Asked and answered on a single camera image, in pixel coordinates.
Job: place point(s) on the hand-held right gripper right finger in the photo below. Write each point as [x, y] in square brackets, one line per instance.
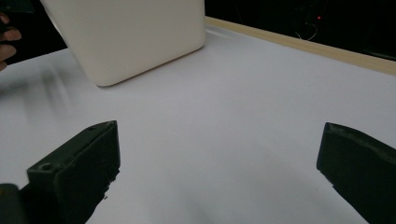
[361, 168]

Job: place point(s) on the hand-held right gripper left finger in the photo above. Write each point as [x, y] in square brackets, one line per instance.
[77, 168]

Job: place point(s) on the white plastic basket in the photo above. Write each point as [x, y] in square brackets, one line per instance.
[134, 37]

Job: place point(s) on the grey metal stand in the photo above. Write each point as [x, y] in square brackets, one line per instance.
[381, 55]

